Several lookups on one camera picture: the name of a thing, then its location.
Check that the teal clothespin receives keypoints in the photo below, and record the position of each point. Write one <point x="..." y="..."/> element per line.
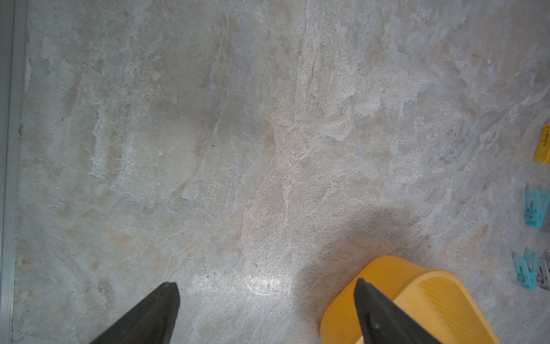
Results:
<point x="536" y="206"/>
<point x="526" y="268"/>

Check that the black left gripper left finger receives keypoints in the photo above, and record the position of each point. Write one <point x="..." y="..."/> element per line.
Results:
<point x="152" y="320"/>

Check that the yellow clothespin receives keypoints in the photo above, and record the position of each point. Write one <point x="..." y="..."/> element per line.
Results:
<point x="542" y="154"/>

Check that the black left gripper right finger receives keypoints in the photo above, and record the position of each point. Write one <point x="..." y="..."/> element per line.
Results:
<point x="382" y="321"/>

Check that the yellow plastic storage box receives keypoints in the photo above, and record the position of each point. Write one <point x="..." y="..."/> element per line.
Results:
<point x="437" y="300"/>

